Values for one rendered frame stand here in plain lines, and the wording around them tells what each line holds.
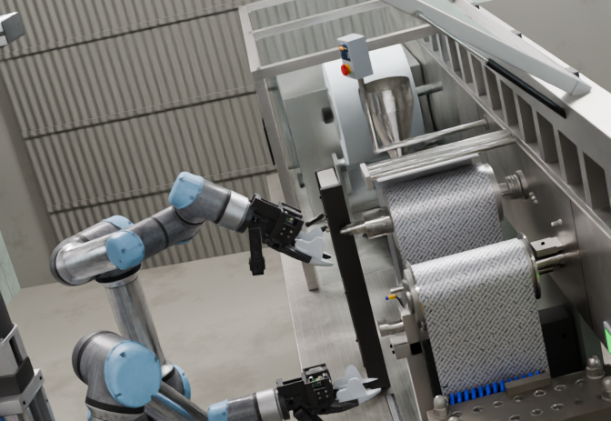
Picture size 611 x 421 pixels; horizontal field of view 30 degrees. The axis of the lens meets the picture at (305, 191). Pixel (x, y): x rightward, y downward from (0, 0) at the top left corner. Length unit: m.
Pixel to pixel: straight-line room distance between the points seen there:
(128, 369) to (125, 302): 0.59
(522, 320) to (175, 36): 3.94
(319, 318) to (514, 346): 0.93
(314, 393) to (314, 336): 0.78
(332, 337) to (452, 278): 0.82
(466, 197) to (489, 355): 0.37
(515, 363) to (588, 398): 0.19
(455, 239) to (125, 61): 3.83
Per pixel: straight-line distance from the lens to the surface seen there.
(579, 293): 2.43
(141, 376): 2.23
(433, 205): 2.58
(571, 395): 2.43
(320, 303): 3.37
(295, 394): 2.43
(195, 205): 2.31
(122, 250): 2.32
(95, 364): 2.26
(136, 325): 2.80
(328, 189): 2.63
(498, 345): 2.47
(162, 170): 6.35
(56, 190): 6.57
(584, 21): 5.99
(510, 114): 2.72
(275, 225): 2.33
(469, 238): 2.62
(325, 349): 3.10
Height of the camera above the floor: 2.29
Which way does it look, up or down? 19 degrees down
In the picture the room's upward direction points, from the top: 14 degrees counter-clockwise
